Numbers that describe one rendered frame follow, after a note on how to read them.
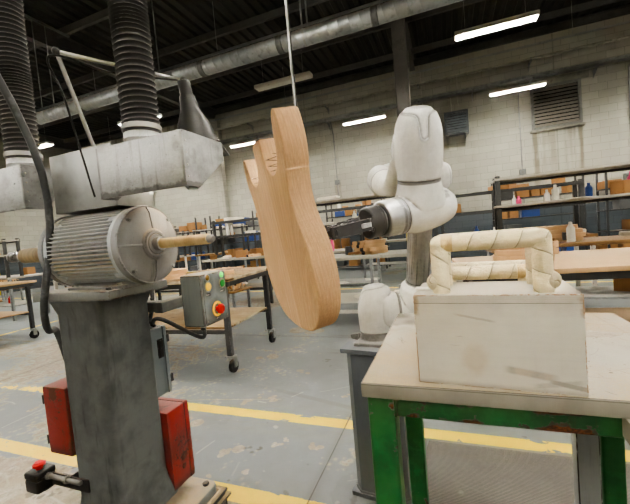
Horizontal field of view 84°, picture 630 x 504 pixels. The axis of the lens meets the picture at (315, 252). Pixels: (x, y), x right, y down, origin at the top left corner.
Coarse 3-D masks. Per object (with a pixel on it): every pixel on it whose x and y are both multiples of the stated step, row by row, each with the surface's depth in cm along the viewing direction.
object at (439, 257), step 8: (432, 248) 67; (440, 248) 66; (432, 256) 67; (440, 256) 66; (432, 264) 67; (440, 264) 66; (448, 264) 67; (432, 272) 68; (440, 272) 66; (448, 272) 67; (440, 280) 66; (448, 280) 67; (440, 288) 67; (448, 288) 67
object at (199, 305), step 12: (192, 276) 133; (216, 276) 141; (192, 288) 133; (204, 288) 133; (216, 288) 140; (192, 300) 134; (204, 300) 133; (216, 300) 140; (192, 312) 134; (204, 312) 133; (216, 312) 139; (228, 312) 147; (192, 324) 135; (204, 324) 133; (204, 336) 138
